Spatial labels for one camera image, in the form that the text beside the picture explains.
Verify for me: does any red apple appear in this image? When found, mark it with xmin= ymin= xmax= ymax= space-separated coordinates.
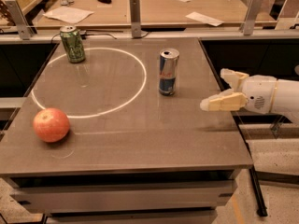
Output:
xmin=33 ymin=108 xmax=70 ymax=143

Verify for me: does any metal bracket middle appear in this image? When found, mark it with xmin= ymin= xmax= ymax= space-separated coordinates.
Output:
xmin=129 ymin=0 xmax=141 ymax=38

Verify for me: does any white paper sheet left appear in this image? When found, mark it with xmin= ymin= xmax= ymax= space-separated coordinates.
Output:
xmin=44 ymin=7 xmax=93 ymax=24

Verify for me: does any wooden back desk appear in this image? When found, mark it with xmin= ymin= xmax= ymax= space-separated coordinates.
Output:
xmin=36 ymin=0 xmax=248 ymax=29

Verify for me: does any metal bracket right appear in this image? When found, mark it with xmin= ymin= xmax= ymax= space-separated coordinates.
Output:
xmin=240 ymin=0 xmax=263 ymax=35

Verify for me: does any metal bracket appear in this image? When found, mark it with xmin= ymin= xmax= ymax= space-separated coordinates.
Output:
xmin=129 ymin=0 xmax=141 ymax=38
xmin=240 ymin=0 xmax=263 ymax=35
xmin=5 ymin=0 xmax=34 ymax=40

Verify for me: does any black cable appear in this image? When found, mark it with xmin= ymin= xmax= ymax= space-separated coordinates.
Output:
xmin=50 ymin=30 xmax=150 ymax=44

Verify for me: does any green soda can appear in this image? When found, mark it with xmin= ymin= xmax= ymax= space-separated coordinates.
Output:
xmin=60 ymin=26 xmax=85 ymax=63

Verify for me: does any Red Bull can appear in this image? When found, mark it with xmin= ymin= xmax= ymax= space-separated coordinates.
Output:
xmin=159 ymin=48 xmax=179 ymax=96

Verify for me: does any metal bracket left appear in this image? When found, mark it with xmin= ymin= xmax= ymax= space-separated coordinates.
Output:
xmin=5 ymin=0 xmax=34 ymax=40

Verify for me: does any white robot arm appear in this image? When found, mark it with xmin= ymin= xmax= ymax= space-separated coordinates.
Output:
xmin=200 ymin=68 xmax=299 ymax=124

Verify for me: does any white drawer cabinet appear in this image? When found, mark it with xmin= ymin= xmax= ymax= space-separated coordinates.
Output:
xmin=8 ymin=169 xmax=240 ymax=224

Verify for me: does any white paper sheet right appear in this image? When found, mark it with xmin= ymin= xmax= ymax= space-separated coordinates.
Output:
xmin=186 ymin=12 xmax=224 ymax=27

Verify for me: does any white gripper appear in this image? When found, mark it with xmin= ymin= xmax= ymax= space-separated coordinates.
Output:
xmin=200 ymin=68 xmax=277 ymax=114

